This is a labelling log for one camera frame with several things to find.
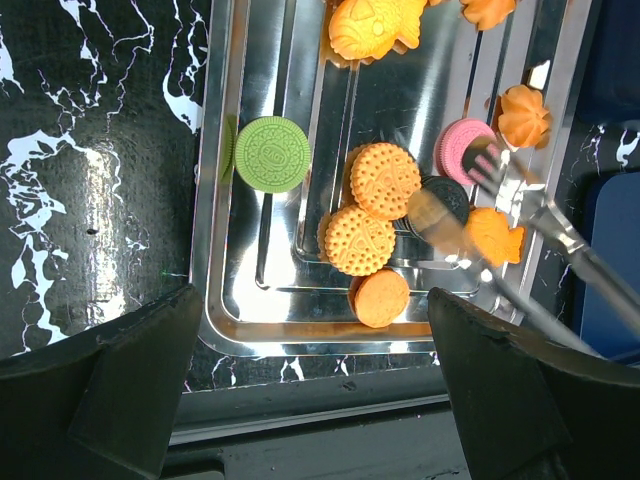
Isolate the pink round cookie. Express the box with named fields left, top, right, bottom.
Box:
left=434, top=118, right=496, bottom=186

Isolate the blue tin lid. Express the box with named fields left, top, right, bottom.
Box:
left=572, top=171, right=639, bottom=367

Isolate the steel baking tray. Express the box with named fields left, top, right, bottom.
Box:
left=190, top=1, right=592, bottom=357

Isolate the orange star cookie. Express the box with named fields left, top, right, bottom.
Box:
left=328, top=0, right=427, bottom=60

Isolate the orange round cookie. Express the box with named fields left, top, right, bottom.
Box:
left=350, top=143, right=421, bottom=221
left=324, top=205, right=395, bottom=276
left=348, top=268, right=409, bottom=329

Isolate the green round cookie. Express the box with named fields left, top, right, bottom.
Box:
left=234, top=116, right=311, bottom=194

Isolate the black sandwich cookie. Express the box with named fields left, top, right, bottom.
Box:
left=392, top=176, right=470, bottom=242

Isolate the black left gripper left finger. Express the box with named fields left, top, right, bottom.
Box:
left=1, top=285, right=203, bottom=479

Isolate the orange fish cookie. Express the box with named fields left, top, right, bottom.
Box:
left=465, top=207, right=526, bottom=268

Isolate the orange swirl cookie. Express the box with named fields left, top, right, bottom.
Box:
left=498, top=85, right=553, bottom=149
left=460, top=0, right=517, bottom=31

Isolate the blue cookie tin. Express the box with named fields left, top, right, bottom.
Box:
left=577, top=0, right=639, bottom=131

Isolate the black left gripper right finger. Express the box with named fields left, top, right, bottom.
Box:
left=428, top=288, right=639, bottom=479

